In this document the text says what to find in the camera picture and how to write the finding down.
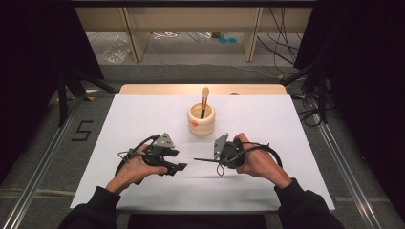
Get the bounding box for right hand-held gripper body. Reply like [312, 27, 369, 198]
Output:
[213, 133, 246, 170]

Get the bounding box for black curtain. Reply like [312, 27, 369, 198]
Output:
[0, 0, 104, 185]
[294, 0, 405, 220]

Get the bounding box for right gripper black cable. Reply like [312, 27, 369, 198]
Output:
[217, 142, 284, 177]

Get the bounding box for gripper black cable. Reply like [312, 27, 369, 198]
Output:
[217, 142, 284, 177]
[114, 135, 160, 177]

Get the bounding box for clear plastic bag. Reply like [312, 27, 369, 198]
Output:
[102, 35, 132, 65]

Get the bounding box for cream ribbed ceramic cup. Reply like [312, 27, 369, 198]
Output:
[186, 101, 217, 138]

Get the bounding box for blue round lids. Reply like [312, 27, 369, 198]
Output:
[218, 36, 239, 45]

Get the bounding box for wooden table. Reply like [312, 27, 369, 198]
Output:
[118, 83, 288, 95]

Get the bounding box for black-handled makeup brush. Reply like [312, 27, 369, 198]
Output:
[200, 86, 211, 120]

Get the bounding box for coiled black floor cable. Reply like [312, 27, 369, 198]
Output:
[294, 94, 324, 127]

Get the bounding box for person's left hand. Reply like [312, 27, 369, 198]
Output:
[106, 144, 169, 196]

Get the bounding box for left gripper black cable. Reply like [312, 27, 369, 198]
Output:
[114, 135, 160, 177]

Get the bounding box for white board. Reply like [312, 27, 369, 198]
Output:
[70, 94, 335, 214]

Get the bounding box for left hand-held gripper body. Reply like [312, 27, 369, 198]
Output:
[142, 133, 176, 176]

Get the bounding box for metal floor rail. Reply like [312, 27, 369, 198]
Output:
[313, 113, 383, 229]
[2, 97, 82, 229]

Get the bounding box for bundle of black cables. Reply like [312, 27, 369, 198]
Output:
[256, 7, 304, 67]

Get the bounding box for black tripod stand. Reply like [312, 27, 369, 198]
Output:
[56, 61, 117, 128]
[280, 58, 330, 125]

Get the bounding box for person's right hand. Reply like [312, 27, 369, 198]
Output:
[233, 132, 292, 190]

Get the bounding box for light wooden shelf unit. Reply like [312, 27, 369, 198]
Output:
[74, 6, 314, 63]

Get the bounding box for black cable tie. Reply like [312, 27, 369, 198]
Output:
[193, 157, 222, 165]

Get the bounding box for white cord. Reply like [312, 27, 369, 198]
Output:
[152, 31, 180, 41]

